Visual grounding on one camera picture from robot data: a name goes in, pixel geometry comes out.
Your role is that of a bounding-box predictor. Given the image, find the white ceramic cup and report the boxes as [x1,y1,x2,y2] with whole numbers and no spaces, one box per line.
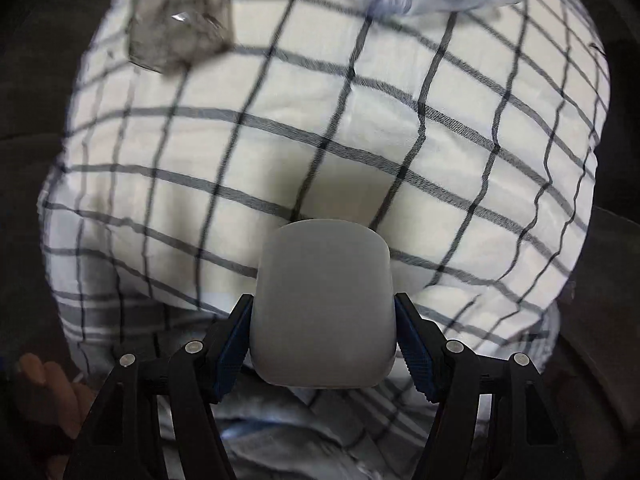
[250,219,396,389]

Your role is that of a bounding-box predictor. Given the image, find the grey transparent glass cup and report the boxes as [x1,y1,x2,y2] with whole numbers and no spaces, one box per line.
[127,0,233,74]

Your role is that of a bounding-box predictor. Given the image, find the person's left hand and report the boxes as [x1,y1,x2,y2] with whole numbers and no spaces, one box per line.
[13,352,100,480]

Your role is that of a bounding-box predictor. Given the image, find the white checkered cloth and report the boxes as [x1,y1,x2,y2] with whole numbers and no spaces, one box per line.
[37,0,612,480]

